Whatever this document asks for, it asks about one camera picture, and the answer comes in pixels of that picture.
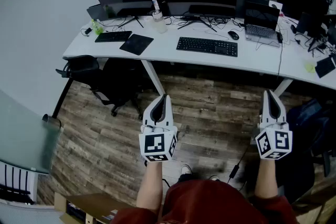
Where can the white barred rack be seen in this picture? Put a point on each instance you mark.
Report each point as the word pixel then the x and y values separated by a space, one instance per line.
pixel 14 182

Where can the white shoe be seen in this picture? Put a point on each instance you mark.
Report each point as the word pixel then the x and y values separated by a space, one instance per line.
pixel 214 178
pixel 186 169

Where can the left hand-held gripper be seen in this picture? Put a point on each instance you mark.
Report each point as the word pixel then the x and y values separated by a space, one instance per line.
pixel 157 144

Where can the black computer mouse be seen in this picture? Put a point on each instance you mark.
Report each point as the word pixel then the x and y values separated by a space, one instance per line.
pixel 233 35

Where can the black mouse pad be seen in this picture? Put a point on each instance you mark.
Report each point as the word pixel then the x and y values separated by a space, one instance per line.
pixel 136 44

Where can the black metal pole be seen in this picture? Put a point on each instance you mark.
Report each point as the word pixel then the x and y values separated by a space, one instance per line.
pixel 61 99

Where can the black office chair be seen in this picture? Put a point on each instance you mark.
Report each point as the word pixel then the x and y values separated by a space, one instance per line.
pixel 115 78

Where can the large black keyboard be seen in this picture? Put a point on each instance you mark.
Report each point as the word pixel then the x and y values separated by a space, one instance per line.
pixel 207 46

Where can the cardboard box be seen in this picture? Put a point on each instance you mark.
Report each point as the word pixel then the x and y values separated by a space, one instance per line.
pixel 89 207

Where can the small dark tablet screen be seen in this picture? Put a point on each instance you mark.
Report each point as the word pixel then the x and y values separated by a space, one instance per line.
pixel 95 13

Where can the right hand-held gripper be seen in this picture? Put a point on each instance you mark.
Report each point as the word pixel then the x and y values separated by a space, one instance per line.
pixel 275 143

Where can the glass table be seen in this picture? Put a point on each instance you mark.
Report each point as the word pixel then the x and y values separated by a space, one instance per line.
pixel 23 136

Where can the dark backpack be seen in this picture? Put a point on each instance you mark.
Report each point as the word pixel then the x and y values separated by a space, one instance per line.
pixel 312 133

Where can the person's right forearm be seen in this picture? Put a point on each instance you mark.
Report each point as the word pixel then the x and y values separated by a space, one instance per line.
pixel 266 178

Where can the black floor power adapter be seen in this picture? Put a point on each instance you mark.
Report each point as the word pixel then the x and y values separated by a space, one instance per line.
pixel 234 171

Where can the small black keyboard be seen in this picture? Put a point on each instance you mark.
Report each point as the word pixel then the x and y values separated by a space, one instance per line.
pixel 325 66
pixel 113 36

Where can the person's left forearm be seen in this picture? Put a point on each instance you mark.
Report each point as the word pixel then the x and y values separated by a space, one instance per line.
pixel 149 186

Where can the red shirt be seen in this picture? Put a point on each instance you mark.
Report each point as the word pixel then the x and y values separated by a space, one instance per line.
pixel 210 204

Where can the grey laptop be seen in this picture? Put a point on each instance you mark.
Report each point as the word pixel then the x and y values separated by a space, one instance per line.
pixel 261 29

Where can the pale green mug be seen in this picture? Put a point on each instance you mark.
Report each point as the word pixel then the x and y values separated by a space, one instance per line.
pixel 310 66

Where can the black laptop charger brick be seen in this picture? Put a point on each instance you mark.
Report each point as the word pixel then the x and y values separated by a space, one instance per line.
pixel 279 37

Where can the green drink bottle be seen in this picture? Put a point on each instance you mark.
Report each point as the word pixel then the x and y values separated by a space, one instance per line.
pixel 96 27

